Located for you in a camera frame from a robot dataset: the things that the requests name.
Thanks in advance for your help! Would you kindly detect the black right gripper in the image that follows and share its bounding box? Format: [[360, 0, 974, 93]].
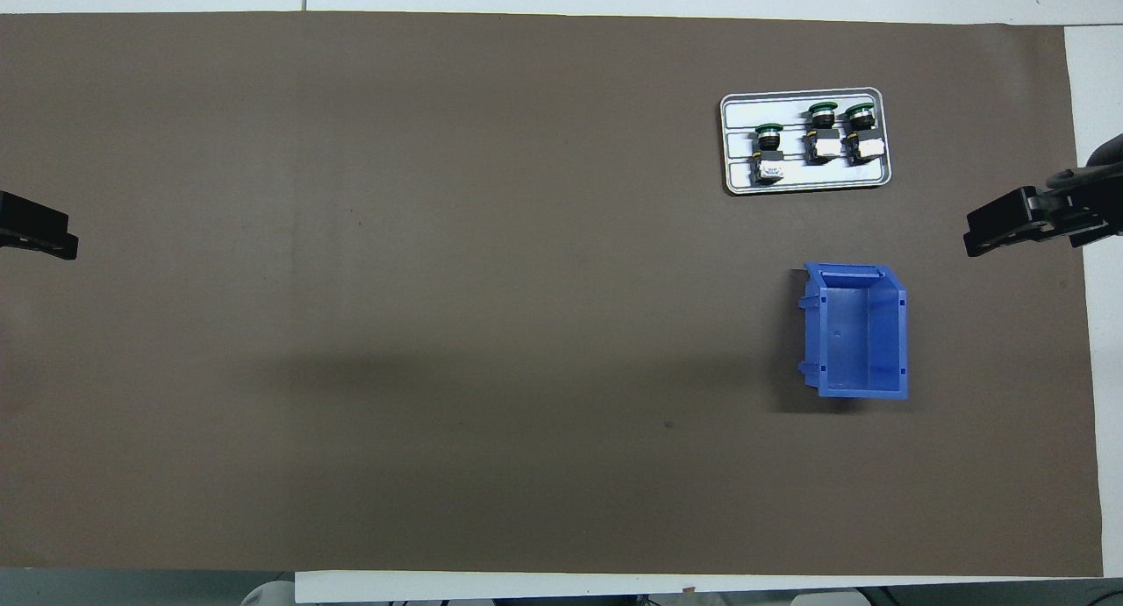
[[963, 178, 1123, 258]]

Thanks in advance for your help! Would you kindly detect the green push button switch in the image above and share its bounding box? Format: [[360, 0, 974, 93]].
[[842, 103, 883, 165], [804, 102, 840, 163], [753, 124, 787, 187]]

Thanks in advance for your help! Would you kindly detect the blue plastic storage bin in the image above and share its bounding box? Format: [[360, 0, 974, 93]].
[[797, 262, 910, 401]]

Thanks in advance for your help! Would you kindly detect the silver metal tray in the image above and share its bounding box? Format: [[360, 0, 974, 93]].
[[720, 87, 892, 196]]

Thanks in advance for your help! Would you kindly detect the brown paper table mat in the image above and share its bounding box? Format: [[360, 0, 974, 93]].
[[0, 11, 1105, 579]]

